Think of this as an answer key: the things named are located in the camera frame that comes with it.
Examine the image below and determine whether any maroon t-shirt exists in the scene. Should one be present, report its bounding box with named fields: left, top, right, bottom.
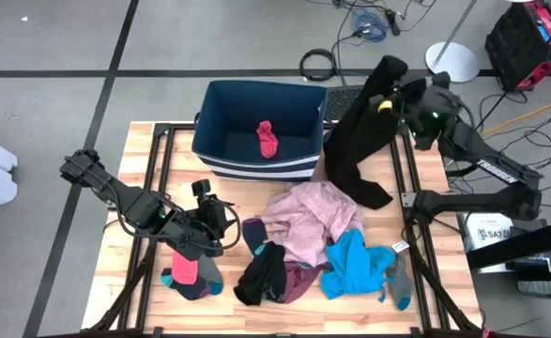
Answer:
left=282, top=260, right=326, bottom=305

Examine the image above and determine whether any white lamp stand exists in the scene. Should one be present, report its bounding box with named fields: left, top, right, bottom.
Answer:
left=424, top=0, right=482, bottom=85

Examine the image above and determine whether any bright blue garment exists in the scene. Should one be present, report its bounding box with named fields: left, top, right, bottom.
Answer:
left=320, top=228, right=398, bottom=301

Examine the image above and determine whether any black floor cable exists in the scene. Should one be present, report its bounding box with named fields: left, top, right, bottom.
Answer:
left=474, top=88, right=529, bottom=131

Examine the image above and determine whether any grey sock teal toe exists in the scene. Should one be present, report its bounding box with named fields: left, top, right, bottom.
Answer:
left=387, top=255, right=415, bottom=312
left=198, top=255, right=225, bottom=296

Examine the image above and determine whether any black coiled cable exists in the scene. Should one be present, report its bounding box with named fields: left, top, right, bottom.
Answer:
left=298, top=48, right=338, bottom=82

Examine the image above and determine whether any yellow cord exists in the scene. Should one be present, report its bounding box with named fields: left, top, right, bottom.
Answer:
left=481, top=100, right=551, bottom=137

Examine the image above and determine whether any blue coiled cable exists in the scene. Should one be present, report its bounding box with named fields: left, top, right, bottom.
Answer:
left=352, top=9, right=389, bottom=43

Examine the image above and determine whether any black garment with grey print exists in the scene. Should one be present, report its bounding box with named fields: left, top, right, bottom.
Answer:
left=233, top=241, right=288, bottom=306

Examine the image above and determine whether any pink heathered shirt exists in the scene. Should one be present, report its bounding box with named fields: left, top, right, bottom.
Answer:
left=261, top=180, right=365, bottom=269

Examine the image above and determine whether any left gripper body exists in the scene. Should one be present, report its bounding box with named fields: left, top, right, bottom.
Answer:
left=164, top=179, right=232, bottom=259

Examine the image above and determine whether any white printed box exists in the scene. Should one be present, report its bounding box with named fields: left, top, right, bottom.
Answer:
left=462, top=212, right=515, bottom=274

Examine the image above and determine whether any black side stand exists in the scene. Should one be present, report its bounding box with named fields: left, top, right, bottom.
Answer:
left=465, top=218, right=551, bottom=301

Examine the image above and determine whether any navy white striped fabric bin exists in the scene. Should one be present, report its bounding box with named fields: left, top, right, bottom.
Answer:
left=192, top=79, right=329, bottom=183

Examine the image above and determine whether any black power strip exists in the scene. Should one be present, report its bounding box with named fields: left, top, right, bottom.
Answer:
left=385, top=8, right=402, bottom=37

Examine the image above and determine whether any red black tool case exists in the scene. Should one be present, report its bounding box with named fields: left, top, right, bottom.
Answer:
left=484, top=0, right=551, bottom=93

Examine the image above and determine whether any black metal table frame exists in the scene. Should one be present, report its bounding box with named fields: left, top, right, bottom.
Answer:
left=84, top=121, right=485, bottom=338

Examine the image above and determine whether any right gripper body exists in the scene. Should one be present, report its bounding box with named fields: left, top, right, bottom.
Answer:
left=377, top=69, right=452, bottom=123

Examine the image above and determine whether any red sock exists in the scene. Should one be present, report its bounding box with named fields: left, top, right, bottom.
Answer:
left=255, top=120, right=280, bottom=160

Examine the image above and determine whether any plain black garment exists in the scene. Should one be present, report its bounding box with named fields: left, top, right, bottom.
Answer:
left=324, top=54, right=410, bottom=211

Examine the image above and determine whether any pink sock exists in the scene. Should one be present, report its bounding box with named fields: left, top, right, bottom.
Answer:
left=171, top=251, right=200, bottom=286

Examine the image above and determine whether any black floor vent mat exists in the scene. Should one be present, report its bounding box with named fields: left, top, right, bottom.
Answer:
left=324, top=84, right=368, bottom=122

